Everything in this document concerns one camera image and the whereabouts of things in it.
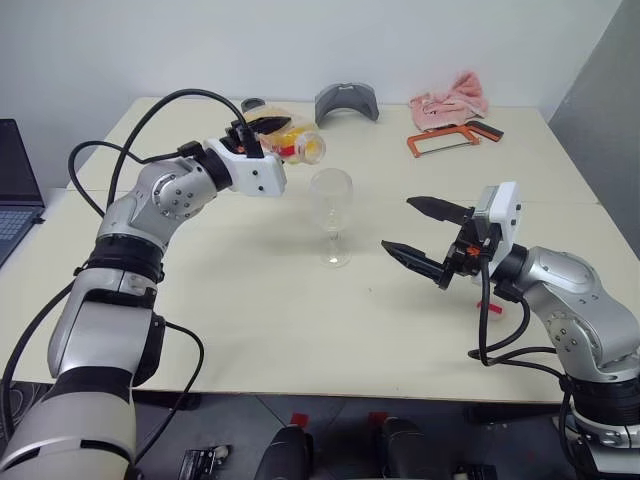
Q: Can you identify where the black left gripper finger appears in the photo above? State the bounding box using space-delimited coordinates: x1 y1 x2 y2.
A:
247 115 293 136

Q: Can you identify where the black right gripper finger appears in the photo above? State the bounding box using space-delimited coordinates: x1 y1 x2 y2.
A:
405 195 470 224
380 239 449 282

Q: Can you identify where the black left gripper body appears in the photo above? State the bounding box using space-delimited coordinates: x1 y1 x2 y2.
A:
222 119 262 159

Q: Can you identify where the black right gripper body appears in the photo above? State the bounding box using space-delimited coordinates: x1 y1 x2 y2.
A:
436 206 502 292

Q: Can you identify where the clear bottle with orange drink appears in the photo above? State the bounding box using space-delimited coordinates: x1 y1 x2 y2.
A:
244 103 328 167

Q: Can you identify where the clear wine glass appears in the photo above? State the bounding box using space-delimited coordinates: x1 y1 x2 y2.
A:
308 168 355 269

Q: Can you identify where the orange hacksaw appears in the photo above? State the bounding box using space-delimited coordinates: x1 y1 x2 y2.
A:
405 119 506 161

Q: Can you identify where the grey curved plastic shell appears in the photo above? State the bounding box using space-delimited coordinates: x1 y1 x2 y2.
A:
314 82 382 129

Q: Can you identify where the pink cloth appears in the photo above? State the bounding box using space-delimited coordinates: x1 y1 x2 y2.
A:
408 70 491 133

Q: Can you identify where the dark rounded shape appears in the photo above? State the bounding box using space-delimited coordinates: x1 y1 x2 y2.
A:
378 416 432 480
263 426 315 480

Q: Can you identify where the small black floor device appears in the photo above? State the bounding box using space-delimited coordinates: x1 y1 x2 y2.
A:
181 443 235 480
451 461 497 480

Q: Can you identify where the dark laptop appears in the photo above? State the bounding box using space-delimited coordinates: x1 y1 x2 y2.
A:
0 118 47 270

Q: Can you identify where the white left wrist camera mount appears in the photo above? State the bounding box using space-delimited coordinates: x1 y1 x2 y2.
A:
203 138 288 198

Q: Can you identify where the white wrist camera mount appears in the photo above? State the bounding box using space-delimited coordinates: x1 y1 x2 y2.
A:
471 181 524 275
203 138 288 198

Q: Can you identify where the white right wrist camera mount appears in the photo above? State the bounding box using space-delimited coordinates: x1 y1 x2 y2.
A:
471 181 524 275

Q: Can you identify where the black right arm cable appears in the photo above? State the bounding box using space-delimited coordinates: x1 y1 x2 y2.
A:
467 244 582 464

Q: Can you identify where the white floor cable bundle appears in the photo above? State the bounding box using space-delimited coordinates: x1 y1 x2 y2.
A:
0 381 47 441

